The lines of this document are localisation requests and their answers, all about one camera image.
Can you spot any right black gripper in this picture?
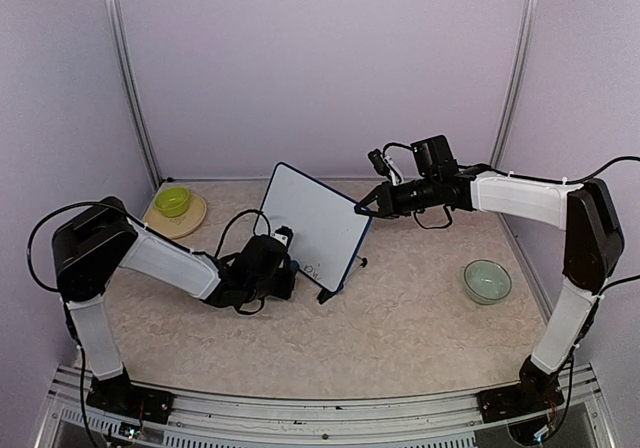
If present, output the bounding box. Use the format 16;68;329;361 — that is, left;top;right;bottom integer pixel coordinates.
354;174;438;219

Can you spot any small blue-framed whiteboard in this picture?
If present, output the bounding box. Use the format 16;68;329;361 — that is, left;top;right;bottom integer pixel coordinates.
254;162;372;292

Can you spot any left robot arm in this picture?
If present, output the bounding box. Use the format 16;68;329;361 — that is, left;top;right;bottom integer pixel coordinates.
52;197;298;413

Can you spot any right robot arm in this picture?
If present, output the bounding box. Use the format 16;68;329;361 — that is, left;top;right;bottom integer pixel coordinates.
354;135;625;412

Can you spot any beige plate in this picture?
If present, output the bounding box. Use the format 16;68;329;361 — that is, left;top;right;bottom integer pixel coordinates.
143;194;208;240

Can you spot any lime green bowl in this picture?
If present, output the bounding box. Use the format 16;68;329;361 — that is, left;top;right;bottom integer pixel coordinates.
154;187;191;218

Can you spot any pale green glass bowl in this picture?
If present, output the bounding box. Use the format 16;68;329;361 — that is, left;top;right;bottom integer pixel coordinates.
463;259;512;305

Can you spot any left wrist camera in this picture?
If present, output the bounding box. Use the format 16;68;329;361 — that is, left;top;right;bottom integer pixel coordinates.
271;226;294;250

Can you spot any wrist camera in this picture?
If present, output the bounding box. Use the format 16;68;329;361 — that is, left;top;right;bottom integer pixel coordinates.
367;149;404;186
271;226;294;250

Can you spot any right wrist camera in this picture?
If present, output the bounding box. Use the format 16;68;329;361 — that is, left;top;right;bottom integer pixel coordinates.
367;149;404;186

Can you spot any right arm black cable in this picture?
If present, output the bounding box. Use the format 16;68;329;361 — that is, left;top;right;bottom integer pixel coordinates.
382;141;640;294

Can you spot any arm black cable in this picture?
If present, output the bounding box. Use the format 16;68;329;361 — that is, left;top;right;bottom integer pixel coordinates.
25;201;274;448
382;141;640;294

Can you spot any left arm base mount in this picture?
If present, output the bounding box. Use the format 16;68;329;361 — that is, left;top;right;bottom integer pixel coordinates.
86;377;174;425

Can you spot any front aluminium rail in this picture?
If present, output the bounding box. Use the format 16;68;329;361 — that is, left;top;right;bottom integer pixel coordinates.
34;362;614;448

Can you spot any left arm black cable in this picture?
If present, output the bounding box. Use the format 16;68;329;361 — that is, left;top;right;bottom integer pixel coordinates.
25;201;274;448

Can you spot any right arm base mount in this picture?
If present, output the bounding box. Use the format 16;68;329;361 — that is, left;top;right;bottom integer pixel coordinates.
477;377;565;423

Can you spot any right aluminium frame post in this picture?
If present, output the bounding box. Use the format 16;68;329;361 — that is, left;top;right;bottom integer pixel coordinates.
490;0;539;166

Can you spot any aluminium frame post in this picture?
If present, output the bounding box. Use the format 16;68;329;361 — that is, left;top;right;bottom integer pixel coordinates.
490;0;539;166
104;0;163;189

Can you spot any left aluminium frame post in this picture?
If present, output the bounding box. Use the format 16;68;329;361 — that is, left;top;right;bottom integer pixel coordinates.
104;0;163;189

